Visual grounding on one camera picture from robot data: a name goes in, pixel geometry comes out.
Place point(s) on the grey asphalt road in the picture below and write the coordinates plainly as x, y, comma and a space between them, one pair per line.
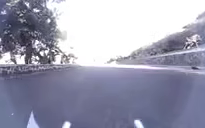
100, 96

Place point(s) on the bushy hillside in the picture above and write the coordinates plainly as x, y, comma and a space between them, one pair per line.
170, 43

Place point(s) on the row of trees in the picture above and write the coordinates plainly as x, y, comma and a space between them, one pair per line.
26, 30

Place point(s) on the grey stone retaining wall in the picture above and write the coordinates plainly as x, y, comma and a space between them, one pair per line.
180, 59

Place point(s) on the low stone wall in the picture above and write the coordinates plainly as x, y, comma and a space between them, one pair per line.
20, 69

